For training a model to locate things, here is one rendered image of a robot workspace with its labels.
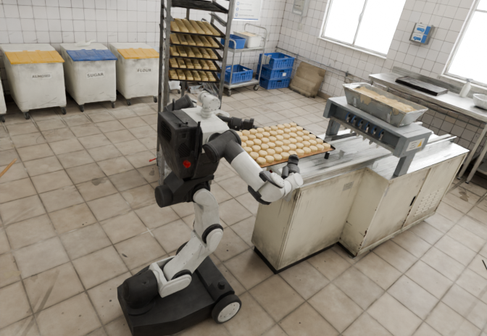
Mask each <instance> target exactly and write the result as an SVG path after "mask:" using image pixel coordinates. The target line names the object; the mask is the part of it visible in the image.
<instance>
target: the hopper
mask: <svg viewBox="0 0 487 336"><path fill-rule="evenodd" d="M342 86H343V88H344V93H345V96H346V101H347V103H348V104H350V105H352V106H354V107H356V108H358V109H360V110H362V111H364V112H367V113H368V114H371V115H372V116H374V117H377V118H378V119H381V120H383V121H385V122H387V123H389V124H391V125H393V126H395V127H403V126H406V125H410V124H411V123H413V122H414V121H415V120H416V119H417V118H418V117H419V116H420V115H421V114H423V113H424V112H425V111H426V110H428V108H425V107H424V106H421V105H418V104H416V103H413V102H411V101H408V100H406V99H404V98H401V97H399V96H396V95H394V94H392V93H389V92H387V91H384V90H381V89H379V88H376V87H374V86H372V85H369V84H367V83H354V84H345V85H342ZM360 88H361V89H362V90H364V91H367V92H370V93H372V94H373V95H376V96H385V97H386V98H387V99H388V100H389V101H391V102H393V103H395V104H397V102H401V103H403V104H404V105H407V106H411V107H412V108H413V109H414V110H415V111H413V112H403V111H402V110H399V109H397V108H394V107H392V106H390V105H388V104H385V103H383V102H381V101H379V100H376V99H374V98H372V97H369V96H367V95H365V94H363V93H360V92H358V91H356V90H359V89H360Z"/></svg>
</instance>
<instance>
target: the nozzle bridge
mask: <svg viewBox="0 0 487 336"><path fill-rule="evenodd" d="M347 114H348V115H347ZM349 114H350V115H351V116H350V120H349V123H346V119H345V117H346V118H347V117H348V116H349ZM346 115H347V116H346ZM355 115H356V116H355ZM354 116H355V117H354ZM323 117H324V118H326V119H328V118H330V120H329V123H328V128H327V130H326V133H325V134H326V135H328V136H330V135H337V134H338V131H339V128H340V126H341V125H343V126H344V127H347V128H349V129H350V130H352V131H354V132H356V133H357V134H359V135H361V136H363V137H365V138H366V139H368V140H371V141H372V142H373V143H376V144H378V145H379V146H381V147H383V148H385V149H387V150H388V151H390V152H392V153H393V156H395V157H397V158H400V159H399V162H398V164H397V166H396V168H395V171H394V173H393V175H395V176H396V177H400V176H402V175H405V174H406V173H407V171H408V169H409V167H410V165H411V163H412V160H413V159H414V157H415V154H416V153H417V152H420V151H424V149H425V146H426V144H427V142H428V140H429V138H430V135H431V133H432V131H431V130H429V129H427V128H425V127H422V126H420V125H418V124H415V123H411V124H410V125H406V126H403V127H395V126H393V125H391V124H389V123H387V122H385V121H383V120H381V119H378V118H377V117H374V116H372V115H371V114H368V113H367V112H364V111H362V110H360V109H358V108H356V107H354V106H352V105H350V104H348V103H347V101H346V97H345V96H342V97H335V98H328V100H327V102H326V105H325V110H324V112H323ZM353 117H354V119H355V118H357V121H356V124H355V126H352V124H353V123H352V122H353V121H354V119H353V120H352V118H353ZM361 118H362V120H361ZM351 120H352V122H351ZM360 120H361V121H363V125H362V128H361V130H359V129H358V128H359V126H358V123H359V121H360ZM361 121H360V123H361ZM368 122H369V123H368ZM360 123H359V125H360ZM367 123H368V124H367ZM365 125H367V126H368V125H370V129H369V130H368V133H365V129H366V128H367V126H366V128H365ZM376 125H377V126H376ZM374 126H376V127H375V128H377V130H376V134H375V137H372V133H371V131H372V129H373V128H374ZM375 128H374V129H375ZM374 129H373V131H374ZM382 129H384V130H383V131H382V132H384V134H383V138H382V140H378V139H379V137H378V135H379V133H380V131H381V130H382ZM373 131H372V132H373ZM382 132H381V133H382ZM381 133H380V134H381Z"/></svg>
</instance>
